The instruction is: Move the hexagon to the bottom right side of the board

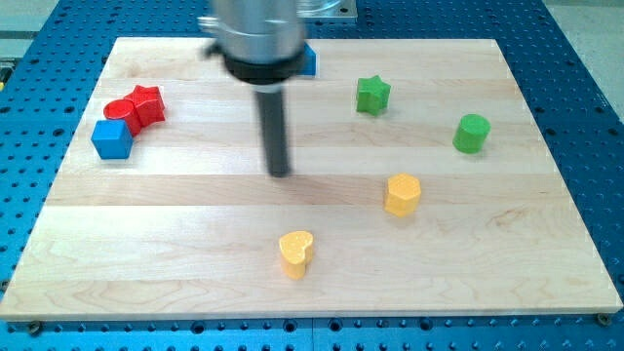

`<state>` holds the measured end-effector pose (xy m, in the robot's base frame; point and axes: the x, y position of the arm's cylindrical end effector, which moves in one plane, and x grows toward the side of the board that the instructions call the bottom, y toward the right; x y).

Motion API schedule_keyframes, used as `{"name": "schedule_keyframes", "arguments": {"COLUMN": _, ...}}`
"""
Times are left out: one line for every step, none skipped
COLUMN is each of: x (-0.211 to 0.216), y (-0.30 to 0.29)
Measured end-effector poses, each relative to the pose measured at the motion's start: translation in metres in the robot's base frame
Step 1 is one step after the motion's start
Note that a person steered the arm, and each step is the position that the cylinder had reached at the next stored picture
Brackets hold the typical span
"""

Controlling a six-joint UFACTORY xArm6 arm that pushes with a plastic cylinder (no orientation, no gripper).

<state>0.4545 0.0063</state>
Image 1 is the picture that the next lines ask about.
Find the blue block behind arm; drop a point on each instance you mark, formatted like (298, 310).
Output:
(309, 67)

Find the yellow hexagon block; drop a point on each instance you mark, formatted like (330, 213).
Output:
(402, 194)

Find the red star block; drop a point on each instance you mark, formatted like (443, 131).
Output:
(148, 104)

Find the red cylinder block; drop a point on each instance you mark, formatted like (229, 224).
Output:
(123, 109)

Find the blue cube block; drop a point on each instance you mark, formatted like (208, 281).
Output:
(112, 139)

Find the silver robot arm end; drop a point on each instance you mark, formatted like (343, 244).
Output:
(261, 41)

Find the green cylinder block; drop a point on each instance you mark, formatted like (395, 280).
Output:
(471, 133)

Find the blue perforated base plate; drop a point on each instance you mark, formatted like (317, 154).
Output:
(50, 87)

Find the black pusher rod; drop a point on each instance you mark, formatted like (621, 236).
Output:
(271, 111)

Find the clear mounting plate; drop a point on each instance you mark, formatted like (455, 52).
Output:
(327, 9)

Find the wooden board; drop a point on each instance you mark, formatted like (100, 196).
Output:
(188, 226)

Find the green star block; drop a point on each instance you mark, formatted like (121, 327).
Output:
(372, 95)

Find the yellow heart block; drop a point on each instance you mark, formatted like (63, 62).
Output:
(297, 250)

